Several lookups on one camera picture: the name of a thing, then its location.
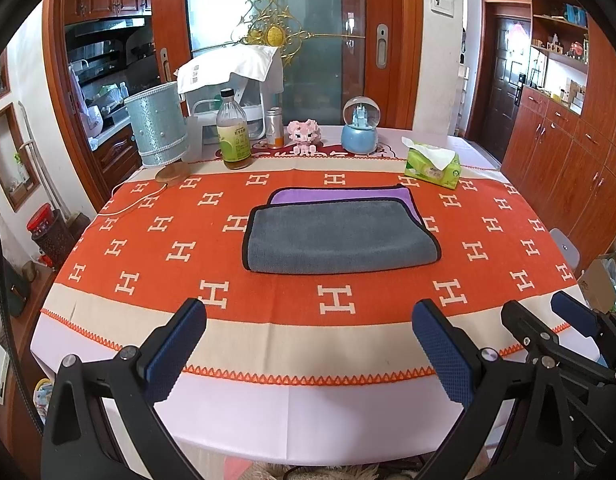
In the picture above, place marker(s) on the red bucket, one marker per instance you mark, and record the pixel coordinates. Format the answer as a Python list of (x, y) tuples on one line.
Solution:
[(50, 232)]

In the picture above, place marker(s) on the dark entrance door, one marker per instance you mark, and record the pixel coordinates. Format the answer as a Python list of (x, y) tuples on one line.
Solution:
[(510, 63)]

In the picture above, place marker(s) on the orange H-pattern tablecloth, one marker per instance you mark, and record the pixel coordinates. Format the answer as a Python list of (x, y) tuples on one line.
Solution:
[(153, 246)]

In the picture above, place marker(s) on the glass bottle yellow label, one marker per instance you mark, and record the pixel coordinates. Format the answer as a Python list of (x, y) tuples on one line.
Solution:
[(232, 132)]

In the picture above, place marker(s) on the blue castle snow globe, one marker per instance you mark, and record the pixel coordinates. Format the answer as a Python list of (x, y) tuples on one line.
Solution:
[(361, 116)]

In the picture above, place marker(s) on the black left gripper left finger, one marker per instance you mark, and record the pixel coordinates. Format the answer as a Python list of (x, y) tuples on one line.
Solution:
[(78, 440)]

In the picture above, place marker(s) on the white stool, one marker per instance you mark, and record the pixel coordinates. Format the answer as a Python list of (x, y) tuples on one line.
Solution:
[(566, 248)]

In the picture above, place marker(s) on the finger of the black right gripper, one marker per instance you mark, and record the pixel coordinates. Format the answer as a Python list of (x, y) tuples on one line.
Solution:
[(581, 318), (542, 342)]

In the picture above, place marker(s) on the purple and grey towel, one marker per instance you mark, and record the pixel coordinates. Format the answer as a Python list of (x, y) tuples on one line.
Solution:
[(314, 231)]

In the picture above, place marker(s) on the cardboard box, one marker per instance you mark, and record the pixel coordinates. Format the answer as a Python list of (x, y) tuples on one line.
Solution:
[(598, 283)]

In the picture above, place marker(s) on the pink block toy figure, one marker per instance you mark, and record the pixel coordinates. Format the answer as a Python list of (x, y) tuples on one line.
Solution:
[(305, 137)]

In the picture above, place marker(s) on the small metal can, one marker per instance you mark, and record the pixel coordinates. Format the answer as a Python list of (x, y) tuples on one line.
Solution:
[(274, 128)]

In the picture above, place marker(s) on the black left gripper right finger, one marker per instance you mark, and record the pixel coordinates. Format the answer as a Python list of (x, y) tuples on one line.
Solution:
[(537, 442)]

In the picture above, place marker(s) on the teal lamp with pearls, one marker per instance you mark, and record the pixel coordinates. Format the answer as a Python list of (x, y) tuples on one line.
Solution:
[(160, 131)]

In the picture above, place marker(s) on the brown wooden cabinet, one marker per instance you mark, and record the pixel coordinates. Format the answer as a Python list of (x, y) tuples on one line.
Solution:
[(562, 153)]

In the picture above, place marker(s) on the white appliance with cloth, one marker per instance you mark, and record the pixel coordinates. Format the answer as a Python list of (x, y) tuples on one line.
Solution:
[(254, 73)]

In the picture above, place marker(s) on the green tissue pack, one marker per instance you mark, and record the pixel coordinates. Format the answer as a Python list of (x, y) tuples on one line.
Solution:
[(439, 166)]

